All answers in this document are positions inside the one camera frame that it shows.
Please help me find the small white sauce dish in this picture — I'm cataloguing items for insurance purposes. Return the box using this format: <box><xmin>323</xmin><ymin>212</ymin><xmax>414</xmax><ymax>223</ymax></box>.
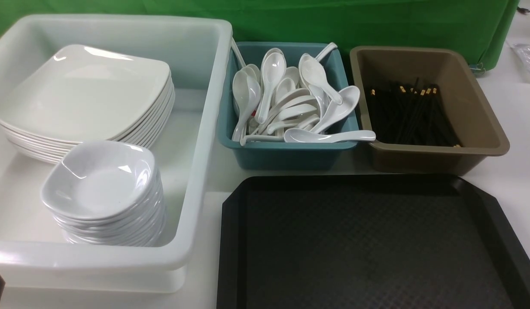
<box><xmin>40</xmin><ymin>140</ymin><xmax>159</xmax><ymax>221</ymax></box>

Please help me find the white square rice plate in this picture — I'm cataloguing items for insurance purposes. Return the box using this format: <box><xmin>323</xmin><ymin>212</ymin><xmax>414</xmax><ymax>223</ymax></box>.
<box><xmin>0</xmin><ymin>44</ymin><xmax>174</xmax><ymax>143</ymax></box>

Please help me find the white soup spoon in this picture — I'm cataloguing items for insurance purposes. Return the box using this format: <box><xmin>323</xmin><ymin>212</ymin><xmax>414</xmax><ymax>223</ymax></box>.
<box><xmin>255</xmin><ymin>51</ymin><xmax>286</xmax><ymax>124</ymax></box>

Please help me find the white spoon across bin front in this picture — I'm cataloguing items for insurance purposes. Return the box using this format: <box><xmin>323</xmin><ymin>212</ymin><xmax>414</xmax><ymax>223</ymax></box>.
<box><xmin>284</xmin><ymin>128</ymin><xmax>376</xmax><ymax>143</ymax></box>

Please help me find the teal plastic spoon bin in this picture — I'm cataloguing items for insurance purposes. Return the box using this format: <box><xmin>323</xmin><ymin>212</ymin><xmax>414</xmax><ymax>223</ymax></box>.
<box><xmin>216</xmin><ymin>42</ymin><xmax>357</xmax><ymax>170</ymax></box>

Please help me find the white spoon left side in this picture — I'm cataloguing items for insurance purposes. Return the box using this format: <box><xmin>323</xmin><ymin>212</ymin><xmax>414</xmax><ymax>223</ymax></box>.
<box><xmin>231</xmin><ymin>71</ymin><xmax>261</xmax><ymax>142</ymax></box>

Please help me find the white spoon upper right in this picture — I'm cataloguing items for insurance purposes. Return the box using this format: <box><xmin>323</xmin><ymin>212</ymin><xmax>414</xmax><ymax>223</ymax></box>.
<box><xmin>299</xmin><ymin>54</ymin><xmax>342</xmax><ymax>105</ymax></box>

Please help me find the white spoon right leaning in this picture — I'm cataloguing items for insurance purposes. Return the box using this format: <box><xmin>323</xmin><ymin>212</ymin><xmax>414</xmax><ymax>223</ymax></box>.
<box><xmin>310</xmin><ymin>85</ymin><xmax>361</xmax><ymax>133</ymax></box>

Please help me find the pile of black chopsticks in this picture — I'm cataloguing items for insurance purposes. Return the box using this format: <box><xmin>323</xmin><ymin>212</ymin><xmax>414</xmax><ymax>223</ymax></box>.
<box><xmin>365</xmin><ymin>79</ymin><xmax>463</xmax><ymax>148</ymax></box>

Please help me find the stack of small white dishes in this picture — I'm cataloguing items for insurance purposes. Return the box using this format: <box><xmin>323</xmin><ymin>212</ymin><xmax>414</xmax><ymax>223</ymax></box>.
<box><xmin>52</xmin><ymin>172</ymin><xmax>167</xmax><ymax>247</ymax></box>

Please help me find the brown plastic chopstick bin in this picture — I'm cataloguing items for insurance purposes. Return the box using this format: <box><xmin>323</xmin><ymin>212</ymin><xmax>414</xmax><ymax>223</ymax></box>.
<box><xmin>350</xmin><ymin>46</ymin><xmax>510</xmax><ymax>175</ymax></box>

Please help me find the black serving tray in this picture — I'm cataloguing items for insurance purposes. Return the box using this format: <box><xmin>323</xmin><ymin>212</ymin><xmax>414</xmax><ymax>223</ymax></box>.
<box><xmin>216</xmin><ymin>174</ymin><xmax>530</xmax><ymax>309</ymax></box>

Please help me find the stack of white square plates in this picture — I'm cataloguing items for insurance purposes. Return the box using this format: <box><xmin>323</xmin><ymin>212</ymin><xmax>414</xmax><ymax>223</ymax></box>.
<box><xmin>0</xmin><ymin>76</ymin><xmax>175</xmax><ymax>164</ymax></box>

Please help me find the green backdrop cloth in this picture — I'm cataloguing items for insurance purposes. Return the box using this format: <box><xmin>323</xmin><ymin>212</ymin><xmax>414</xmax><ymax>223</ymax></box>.
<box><xmin>0</xmin><ymin>0</ymin><xmax>520</xmax><ymax>70</ymax></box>

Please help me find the large white plastic bin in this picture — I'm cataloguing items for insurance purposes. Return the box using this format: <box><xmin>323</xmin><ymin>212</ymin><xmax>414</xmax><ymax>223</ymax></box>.
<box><xmin>0</xmin><ymin>14</ymin><xmax>234</xmax><ymax>293</ymax></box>

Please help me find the clear plastic bag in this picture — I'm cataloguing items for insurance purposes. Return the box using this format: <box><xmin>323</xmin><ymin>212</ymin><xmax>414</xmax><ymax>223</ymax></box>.
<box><xmin>510</xmin><ymin>43</ymin><xmax>530</xmax><ymax>76</ymax></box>

